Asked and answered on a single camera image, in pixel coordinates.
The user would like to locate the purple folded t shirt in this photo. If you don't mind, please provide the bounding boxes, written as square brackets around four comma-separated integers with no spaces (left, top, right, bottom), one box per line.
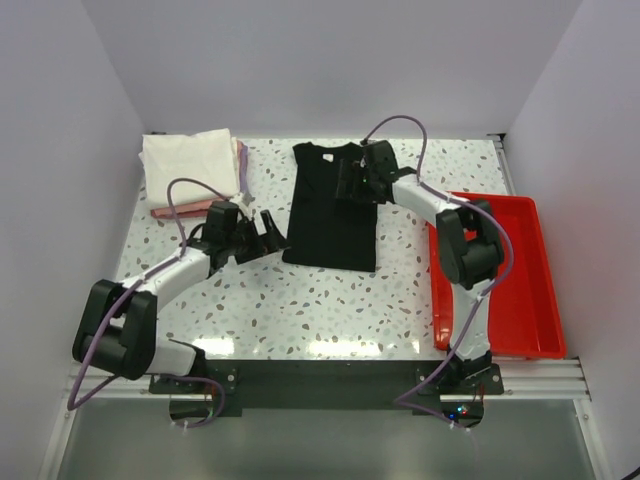
[239,145,249,194]

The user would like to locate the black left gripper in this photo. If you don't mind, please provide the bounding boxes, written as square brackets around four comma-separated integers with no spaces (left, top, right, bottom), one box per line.
[224,210,289,265]

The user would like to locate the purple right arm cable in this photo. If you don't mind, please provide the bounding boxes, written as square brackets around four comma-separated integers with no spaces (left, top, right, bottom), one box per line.
[362,114,516,416]

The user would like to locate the black t shirt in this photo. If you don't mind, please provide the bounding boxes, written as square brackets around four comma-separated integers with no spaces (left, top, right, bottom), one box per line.
[282,142,378,273]

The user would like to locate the white folded t shirt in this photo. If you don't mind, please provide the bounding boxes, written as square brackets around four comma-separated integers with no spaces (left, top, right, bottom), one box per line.
[139,129,239,210]

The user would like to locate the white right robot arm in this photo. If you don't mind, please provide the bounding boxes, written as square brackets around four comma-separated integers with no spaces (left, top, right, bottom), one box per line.
[336,141,512,393]

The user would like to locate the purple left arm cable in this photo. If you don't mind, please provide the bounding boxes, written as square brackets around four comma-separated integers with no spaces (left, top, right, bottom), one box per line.
[66,177,251,429]

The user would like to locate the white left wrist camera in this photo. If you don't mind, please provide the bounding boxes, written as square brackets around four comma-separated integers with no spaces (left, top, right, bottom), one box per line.
[231,192,253,212]

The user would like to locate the red plastic bin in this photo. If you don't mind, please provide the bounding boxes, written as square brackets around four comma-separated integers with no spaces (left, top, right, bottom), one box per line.
[427,191,568,359]

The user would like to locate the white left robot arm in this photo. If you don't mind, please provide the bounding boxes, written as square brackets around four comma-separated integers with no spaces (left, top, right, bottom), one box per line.
[72,201,287,392]

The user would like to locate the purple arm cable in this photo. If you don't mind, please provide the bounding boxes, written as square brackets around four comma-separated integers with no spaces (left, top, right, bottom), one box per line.
[66,177,251,429]
[362,114,516,416]

